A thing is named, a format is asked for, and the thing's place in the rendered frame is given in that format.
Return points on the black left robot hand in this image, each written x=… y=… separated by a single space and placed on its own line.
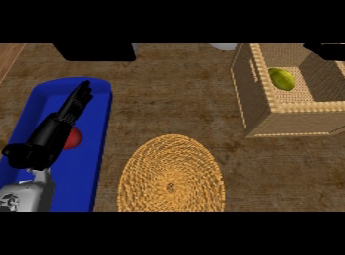
x=48 y=132

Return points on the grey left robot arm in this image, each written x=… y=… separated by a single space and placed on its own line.
x=24 y=197

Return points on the round woven straw placemat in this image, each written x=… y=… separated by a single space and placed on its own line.
x=172 y=176

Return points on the square wicker basket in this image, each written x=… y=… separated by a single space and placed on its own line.
x=288 y=113

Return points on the green pear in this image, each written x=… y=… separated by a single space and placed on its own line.
x=282 y=79

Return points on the red apple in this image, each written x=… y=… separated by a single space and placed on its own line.
x=75 y=138

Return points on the blue oblong tray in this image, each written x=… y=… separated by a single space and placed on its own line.
x=90 y=132

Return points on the pale grey object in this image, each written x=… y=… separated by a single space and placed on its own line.
x=224 y=46

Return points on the black box-shaped appliance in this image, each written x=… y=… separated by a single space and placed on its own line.
x=335 y=50

